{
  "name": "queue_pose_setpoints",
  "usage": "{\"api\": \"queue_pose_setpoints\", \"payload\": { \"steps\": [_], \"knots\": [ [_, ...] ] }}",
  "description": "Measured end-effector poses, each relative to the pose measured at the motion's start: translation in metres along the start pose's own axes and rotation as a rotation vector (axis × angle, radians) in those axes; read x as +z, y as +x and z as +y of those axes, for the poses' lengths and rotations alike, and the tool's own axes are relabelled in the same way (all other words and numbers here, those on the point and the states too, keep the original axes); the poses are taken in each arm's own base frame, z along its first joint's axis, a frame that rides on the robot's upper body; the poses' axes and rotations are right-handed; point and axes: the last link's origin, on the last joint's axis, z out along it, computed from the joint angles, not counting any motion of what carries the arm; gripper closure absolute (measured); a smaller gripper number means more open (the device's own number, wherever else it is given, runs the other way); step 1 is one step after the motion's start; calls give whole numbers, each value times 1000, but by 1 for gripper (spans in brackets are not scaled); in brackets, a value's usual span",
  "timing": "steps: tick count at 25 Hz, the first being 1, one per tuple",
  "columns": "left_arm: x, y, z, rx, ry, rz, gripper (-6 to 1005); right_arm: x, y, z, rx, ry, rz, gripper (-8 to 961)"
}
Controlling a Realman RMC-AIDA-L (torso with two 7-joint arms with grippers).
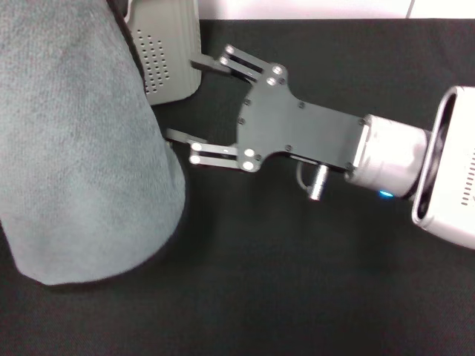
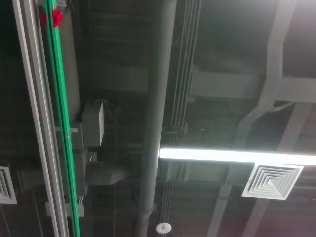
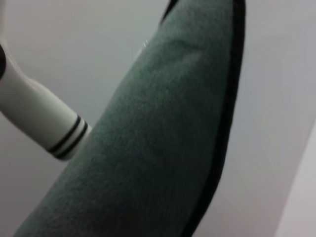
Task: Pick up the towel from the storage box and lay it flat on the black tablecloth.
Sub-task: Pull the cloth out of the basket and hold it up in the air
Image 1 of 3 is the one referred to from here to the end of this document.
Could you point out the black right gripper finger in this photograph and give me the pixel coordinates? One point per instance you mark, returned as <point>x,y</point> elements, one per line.
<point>241,63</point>
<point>215,155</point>

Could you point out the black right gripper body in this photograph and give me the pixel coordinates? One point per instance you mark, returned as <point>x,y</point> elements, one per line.
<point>289,130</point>

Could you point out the green towel with black trim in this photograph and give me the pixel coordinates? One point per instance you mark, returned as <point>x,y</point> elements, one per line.
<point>74,148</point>

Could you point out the grey perforated storage box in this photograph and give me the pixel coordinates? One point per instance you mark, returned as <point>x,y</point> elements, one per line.
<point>163,44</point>

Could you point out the black tablecloth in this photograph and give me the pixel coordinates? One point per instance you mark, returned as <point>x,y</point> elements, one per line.
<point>297,278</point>

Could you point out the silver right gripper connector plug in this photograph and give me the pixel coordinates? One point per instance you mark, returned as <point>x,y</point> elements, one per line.
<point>319,181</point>

